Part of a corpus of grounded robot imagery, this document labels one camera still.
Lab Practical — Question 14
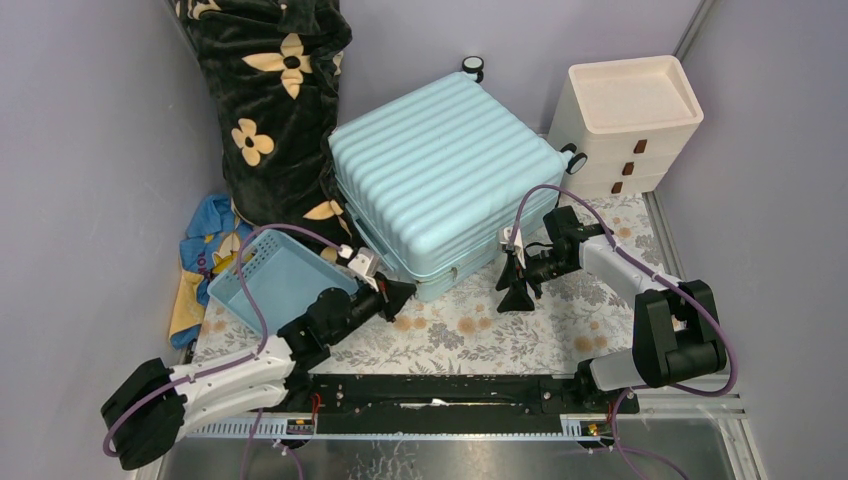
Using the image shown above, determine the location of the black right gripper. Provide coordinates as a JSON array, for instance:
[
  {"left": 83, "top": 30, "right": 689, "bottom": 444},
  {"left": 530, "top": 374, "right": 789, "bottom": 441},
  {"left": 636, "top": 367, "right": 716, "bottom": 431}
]
[{"left": 495, "top": 248, "right": 576, "bottom": 315}]

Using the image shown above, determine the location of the light blue ribbed suitcase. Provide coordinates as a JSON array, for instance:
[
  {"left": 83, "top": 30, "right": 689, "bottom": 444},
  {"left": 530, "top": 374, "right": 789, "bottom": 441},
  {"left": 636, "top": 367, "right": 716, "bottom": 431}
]
[{"left": 329, "top": 57, "right": 587, "bottom": 302}]

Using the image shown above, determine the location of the black floral plush blanket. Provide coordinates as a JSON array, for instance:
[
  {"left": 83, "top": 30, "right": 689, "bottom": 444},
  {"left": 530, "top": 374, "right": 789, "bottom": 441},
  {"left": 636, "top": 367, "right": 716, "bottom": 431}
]
[{"left": 170, "top": 0, "right": 361, "bottom": 262}]

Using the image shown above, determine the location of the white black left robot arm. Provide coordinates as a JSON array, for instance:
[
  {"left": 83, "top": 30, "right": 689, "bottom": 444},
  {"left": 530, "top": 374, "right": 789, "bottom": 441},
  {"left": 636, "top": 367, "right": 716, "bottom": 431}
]
[{"left": 100, "top": 274, "right": 416, "bottom": 471}]

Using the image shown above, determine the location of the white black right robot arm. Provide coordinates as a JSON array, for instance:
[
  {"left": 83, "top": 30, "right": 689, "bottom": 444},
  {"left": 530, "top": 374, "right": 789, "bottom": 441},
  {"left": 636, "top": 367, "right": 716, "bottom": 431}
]
[{"left": 496, "top": 207, "right": 728, "bottom": 412}]

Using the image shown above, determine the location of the floral patterned floor mat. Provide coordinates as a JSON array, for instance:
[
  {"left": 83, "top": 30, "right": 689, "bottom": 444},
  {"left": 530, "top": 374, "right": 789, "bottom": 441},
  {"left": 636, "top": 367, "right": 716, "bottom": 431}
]
[{"left": 193, "top": 195, "right": 663, "bottom": 375}]

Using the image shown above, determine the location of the light blue perforated plastic basket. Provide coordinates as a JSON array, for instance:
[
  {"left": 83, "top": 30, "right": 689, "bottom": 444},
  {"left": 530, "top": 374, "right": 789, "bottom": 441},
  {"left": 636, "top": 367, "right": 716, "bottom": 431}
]
[{"left": 207, "top": 230, "right": 357, "bottom": 334}]

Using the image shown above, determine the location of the blue yellow cloth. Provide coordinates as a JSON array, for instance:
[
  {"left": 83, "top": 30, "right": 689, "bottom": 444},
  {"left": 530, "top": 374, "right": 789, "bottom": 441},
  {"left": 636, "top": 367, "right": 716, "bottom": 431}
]
[{"left": 168, "top": 194, "right": 253, "bottom": 350}]

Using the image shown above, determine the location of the white three-drawer storage cabinet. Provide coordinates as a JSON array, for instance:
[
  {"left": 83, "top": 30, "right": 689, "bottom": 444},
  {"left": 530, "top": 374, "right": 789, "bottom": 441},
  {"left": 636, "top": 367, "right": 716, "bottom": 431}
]
[{"left": 547, "top": 55, "right": 704, "bottom": 199}]

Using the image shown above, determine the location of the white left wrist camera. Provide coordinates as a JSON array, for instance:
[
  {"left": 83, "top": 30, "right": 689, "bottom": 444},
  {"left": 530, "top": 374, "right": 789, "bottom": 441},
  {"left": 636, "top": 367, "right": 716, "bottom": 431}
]
[{"left": 337, "top": 244, "right": 380, "bottom": 291}]

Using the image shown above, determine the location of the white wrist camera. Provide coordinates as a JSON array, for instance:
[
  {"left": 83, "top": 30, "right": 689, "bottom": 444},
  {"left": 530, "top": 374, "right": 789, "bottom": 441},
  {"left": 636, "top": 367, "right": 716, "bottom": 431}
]
[
  {"left": 497, "top": 226, "right": 525, "bottom": 256},
  {"left": 337, "top": 244, "right": 380, "bottom": 291}
]

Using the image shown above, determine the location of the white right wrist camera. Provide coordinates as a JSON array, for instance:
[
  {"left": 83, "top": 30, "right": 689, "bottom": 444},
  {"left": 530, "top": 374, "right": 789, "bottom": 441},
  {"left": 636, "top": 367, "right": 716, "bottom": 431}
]
[{"left": 497, "top": 226, "right": 525, "bottom": 256}]

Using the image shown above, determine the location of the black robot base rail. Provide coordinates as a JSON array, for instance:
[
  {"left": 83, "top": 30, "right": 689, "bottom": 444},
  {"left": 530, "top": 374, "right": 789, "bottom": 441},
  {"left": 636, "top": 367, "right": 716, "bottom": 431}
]
[{"left": 194, "top": 374, "right": 641, "bottom": 446}]

